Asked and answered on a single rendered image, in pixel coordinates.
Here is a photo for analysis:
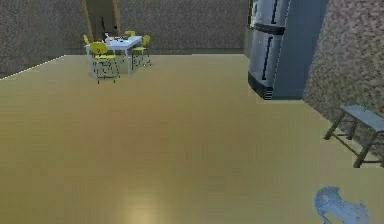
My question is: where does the white dining table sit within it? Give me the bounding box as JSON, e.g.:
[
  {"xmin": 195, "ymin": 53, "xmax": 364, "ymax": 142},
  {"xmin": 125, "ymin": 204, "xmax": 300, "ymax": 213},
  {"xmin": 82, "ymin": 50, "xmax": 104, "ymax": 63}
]
[{"xmin": 85, "ymin": 35, "xmax": 144, "ymax": 78}]

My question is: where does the grey fridge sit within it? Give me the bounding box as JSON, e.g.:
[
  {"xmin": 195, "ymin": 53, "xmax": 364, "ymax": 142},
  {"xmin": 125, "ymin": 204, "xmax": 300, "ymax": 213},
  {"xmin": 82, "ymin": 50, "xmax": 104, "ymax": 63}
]
[{"xmin": 247, "ymin": 0, "xmax": 330, "ymax": 101}]

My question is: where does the brown room door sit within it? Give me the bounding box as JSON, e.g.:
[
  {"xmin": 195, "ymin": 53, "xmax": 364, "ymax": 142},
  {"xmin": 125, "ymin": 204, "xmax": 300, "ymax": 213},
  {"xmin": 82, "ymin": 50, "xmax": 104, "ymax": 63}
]
[{"xmin": 81, "ymin": 0, "xmax": 122, "ymax": 43}]

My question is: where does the grey bench with wooden legs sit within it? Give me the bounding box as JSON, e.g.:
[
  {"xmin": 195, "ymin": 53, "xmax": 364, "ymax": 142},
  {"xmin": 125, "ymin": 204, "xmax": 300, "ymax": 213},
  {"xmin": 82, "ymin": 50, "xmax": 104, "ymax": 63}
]
[{"xmin": 322, "ymin": 104, "xmax": 384, "ymax": 169}]

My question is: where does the blue crumpled cloth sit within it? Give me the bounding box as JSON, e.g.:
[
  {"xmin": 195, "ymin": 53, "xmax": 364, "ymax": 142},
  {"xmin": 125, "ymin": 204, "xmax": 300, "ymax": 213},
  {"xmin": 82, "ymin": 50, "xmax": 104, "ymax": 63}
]
[{"xmin": 313, "ymin": 185, "xmax": 371, "ymax": 224}]

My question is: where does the black fridge handle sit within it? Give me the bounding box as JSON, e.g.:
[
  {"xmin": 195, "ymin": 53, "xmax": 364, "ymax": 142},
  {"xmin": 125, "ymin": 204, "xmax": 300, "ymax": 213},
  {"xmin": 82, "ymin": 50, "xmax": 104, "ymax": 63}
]
[
  {"xmin": 261, "ymin": 36, "xmax": 274, "ymax": 81},
  {"xmin": 271, "ymin": 0, "xmax": 280, "ymax": 25}
]

